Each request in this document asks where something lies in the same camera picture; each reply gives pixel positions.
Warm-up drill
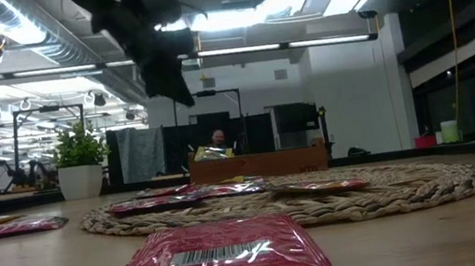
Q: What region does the LED light bar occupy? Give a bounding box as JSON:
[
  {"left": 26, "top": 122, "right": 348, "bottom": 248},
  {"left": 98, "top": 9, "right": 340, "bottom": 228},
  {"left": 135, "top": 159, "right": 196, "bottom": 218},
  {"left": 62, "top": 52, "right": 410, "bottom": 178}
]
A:
[{"left": 0, "top": 13, "right": 379, "bottom": 97}]

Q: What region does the wooden organizer box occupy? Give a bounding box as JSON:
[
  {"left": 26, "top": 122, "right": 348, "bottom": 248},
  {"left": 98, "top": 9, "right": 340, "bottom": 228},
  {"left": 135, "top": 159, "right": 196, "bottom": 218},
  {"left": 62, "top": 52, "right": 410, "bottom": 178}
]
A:
[{"left": 185, "top": 133, "right": 332, "bottom": 191}]

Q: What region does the black partition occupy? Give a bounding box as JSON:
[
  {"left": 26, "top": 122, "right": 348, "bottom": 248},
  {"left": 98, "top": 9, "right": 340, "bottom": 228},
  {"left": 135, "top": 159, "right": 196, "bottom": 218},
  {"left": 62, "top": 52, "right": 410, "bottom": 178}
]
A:
[{"left": 158, "top": 103, "right": 278, "bottom": 176}]

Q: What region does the black frame rig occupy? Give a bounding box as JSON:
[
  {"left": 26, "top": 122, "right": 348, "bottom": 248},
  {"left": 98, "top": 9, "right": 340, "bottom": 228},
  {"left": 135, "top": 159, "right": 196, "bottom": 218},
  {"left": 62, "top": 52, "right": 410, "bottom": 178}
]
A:
[
  {"left": 2, "top": 100, "right": 95, "bottom": 193},
  {"left": 170, "top": 84, "right": 253, "bottom": 175}
]

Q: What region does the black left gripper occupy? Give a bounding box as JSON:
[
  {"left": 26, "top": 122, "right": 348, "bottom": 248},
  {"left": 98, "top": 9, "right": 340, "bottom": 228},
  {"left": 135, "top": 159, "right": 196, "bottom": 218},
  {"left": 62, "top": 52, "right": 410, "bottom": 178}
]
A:
[{"left": 59, "top": 0, "right": 206, "bottom": 125}]

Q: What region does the black stand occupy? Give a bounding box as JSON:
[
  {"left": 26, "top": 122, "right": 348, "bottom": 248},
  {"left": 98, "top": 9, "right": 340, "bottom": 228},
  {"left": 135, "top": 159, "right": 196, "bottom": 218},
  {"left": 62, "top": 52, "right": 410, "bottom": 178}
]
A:
[{"left": 314, "top": 105, "right": 337, "bottom": 161}]

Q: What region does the green plant in white pot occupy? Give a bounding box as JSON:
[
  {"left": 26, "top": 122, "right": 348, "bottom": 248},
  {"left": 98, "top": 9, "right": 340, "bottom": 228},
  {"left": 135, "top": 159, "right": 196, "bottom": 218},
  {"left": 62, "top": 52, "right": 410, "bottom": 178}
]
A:
[{"left": 46, "top": 116, "right": 117, "bottom": 203}]

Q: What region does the red bin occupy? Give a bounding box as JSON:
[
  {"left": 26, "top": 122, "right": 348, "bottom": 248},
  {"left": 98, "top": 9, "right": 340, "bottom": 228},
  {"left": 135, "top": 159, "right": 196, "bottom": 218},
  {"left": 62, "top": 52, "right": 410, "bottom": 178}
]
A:
[{"left": 412, "top": 133, "right": 439, "bottom": 151}]

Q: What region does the round woven placemat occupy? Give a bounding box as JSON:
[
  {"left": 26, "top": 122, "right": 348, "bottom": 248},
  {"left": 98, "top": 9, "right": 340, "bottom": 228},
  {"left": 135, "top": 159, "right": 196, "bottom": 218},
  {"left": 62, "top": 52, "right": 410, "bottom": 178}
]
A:
[{"left": 77, "top": 143, "right": 475, "bottom": 263}]

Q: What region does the grey cloth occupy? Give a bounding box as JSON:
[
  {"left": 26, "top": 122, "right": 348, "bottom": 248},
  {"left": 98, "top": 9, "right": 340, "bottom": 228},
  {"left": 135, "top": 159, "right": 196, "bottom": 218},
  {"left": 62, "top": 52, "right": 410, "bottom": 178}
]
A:
[{"left": 114, "top": 121, "right": 171, "bottom": 185}]

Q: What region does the black wall screen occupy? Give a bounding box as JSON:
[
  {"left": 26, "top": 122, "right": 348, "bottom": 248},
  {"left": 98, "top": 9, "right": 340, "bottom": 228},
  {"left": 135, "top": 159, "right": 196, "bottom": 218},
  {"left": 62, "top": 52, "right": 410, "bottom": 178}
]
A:
[{"left": 272, "top": 99, "right": 322, "bottom": 136}]

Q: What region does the light green cup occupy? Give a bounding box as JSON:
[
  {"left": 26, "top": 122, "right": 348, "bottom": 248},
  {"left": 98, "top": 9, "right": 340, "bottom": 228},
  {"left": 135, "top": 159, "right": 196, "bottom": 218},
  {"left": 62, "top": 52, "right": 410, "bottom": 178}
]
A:
[{"left": 438, "top": 118, "right": 463, "bottom": 146}]

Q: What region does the silver ventilation duct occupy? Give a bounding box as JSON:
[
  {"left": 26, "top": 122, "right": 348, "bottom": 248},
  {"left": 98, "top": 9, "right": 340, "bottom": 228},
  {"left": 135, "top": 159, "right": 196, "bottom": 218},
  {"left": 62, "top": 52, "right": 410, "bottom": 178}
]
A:
[{"left": 0, "top": 0, "right": 154, "bottom": 126}]

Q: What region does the yellow hanging cord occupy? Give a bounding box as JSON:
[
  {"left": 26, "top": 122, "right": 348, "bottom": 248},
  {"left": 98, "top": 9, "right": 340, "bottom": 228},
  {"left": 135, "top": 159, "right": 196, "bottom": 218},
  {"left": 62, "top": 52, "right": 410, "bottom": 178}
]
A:
[{"left": 436, "top": 0, "right": 473, "bottom": 123}]

